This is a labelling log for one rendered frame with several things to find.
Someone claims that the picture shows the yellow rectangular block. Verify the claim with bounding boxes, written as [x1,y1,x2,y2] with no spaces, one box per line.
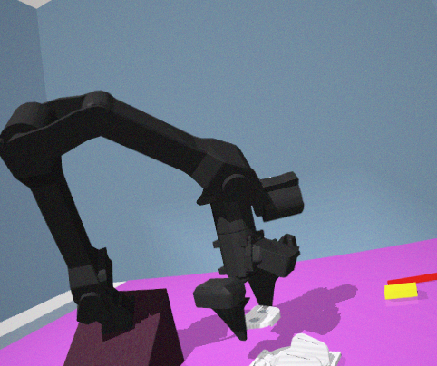
[384,283,418,300]

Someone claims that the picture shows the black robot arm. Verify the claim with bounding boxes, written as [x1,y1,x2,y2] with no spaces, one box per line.
[0,90,304,334]

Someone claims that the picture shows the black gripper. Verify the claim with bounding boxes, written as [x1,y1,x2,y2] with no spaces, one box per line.
[193,226,278,342]

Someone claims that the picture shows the red flat bar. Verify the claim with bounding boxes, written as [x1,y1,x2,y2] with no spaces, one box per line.
[387,273,437,285]

